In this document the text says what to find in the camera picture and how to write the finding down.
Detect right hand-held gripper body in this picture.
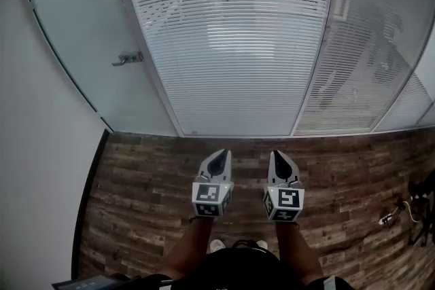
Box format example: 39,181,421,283
263,178,305,222

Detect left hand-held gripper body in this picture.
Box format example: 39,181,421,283
192,173,234,217

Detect white window blinds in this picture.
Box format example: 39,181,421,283
117,0,336,137

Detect person's right forearm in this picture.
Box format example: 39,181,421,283
274,221,324,286

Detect person's left forearm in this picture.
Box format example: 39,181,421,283
162,216,217,280

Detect person's black clothing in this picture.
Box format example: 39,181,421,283
135,240,354,290

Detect white power strip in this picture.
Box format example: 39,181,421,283
378,210,400,228

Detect black skirting board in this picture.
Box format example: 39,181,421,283
71,128,110,279

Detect black tripod stand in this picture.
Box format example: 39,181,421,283
407,169,435,249

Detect frosted glass door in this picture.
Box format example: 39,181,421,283
18,0,177,137

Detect grey aluminium frame post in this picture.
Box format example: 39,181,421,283
290,0,341,137
105,0,186,137

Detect metal door handle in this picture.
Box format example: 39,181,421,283
111,50,144,67

